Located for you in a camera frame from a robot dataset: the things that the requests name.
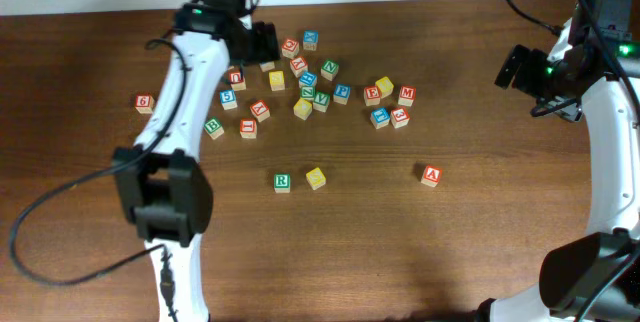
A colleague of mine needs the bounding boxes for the red M wooden block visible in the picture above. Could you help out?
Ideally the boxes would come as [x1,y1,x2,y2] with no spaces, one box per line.
[398,86,416,107]

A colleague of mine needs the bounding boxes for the blue X wooden block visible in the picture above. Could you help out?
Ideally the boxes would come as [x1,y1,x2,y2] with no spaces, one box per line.
[303,30,319,51]

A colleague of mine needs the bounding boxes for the yellow right wooden block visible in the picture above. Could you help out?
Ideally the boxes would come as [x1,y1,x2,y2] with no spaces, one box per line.
[375,76,394,99]

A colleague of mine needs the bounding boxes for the red A wooden block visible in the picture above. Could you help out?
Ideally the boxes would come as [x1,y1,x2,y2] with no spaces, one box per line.
[421,165,442,187]

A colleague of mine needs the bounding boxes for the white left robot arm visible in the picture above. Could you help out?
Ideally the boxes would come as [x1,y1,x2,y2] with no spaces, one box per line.
[113,0,280,321]

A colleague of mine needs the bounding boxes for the yellow C wooden block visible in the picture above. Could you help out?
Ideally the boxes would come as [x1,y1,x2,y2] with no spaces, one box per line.
[293,98,313,120]

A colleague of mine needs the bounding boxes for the red Q wooden block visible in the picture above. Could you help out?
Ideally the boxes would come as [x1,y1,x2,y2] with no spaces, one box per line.
[281,38,300,59]

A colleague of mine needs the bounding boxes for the blue D wooden block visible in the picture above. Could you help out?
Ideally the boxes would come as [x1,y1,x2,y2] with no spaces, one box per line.
[259,61,275,72]

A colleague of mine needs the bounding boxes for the red U wooden block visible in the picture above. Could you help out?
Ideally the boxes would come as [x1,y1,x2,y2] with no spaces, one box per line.
[229,71,246,91]

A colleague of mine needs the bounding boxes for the blue P wooden block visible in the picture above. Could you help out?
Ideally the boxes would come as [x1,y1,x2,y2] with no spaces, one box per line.
[333,84,351,105]

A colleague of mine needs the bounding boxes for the blue H wooden block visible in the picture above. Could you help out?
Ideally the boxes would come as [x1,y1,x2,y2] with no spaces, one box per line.
[299,71,317,88]

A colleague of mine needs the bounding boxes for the red K wooden block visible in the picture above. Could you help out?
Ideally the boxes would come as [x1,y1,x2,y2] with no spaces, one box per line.
[250,100,270,122]

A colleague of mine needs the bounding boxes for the blue 5 wooden block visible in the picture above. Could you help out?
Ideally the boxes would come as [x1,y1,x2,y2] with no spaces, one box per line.
[219,90,238,110]

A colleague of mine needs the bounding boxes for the yellow middle wooden block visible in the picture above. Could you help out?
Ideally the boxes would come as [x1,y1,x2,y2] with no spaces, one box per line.
[269,71,285,91]

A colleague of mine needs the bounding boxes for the green N wooden block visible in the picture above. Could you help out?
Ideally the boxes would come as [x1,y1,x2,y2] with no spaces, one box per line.
[320,59,339,81]

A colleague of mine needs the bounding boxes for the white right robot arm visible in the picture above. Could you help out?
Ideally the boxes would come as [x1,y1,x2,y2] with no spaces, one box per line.
[472,0,639,321]

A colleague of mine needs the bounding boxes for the green V wooden block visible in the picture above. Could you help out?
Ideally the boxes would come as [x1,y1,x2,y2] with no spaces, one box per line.
[313,92,331,112]

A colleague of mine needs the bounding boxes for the yellow S wooden block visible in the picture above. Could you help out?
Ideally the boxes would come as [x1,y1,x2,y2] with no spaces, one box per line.
[306,167,327,190]

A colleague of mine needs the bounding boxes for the red E wooden block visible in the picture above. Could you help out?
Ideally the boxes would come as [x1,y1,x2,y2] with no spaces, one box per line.
[363,86,381,106]

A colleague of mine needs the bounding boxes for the green B wooden block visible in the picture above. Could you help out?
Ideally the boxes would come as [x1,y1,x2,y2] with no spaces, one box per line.
[204,117,224,140]

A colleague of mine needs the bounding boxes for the red 3 wooden block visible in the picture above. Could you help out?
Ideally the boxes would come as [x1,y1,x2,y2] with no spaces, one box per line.
[390,107,410,128]

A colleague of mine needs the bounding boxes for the green Z wooden block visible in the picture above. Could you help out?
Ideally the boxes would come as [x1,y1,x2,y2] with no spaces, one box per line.
[300,86,316,101]

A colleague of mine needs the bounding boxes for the green R wooden block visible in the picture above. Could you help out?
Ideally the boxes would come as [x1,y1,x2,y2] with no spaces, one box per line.
[274,173,291,193]

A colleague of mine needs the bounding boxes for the red I wooden block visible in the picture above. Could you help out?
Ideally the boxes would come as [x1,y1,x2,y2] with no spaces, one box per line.
[239,119,257,139]

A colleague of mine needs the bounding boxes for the red 6 wooden block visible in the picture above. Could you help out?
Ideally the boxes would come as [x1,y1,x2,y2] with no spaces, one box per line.
[134,94,155,114]

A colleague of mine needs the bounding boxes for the blue E wooden block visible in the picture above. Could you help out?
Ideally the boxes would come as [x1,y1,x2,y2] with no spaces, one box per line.
[370,108,390,129]

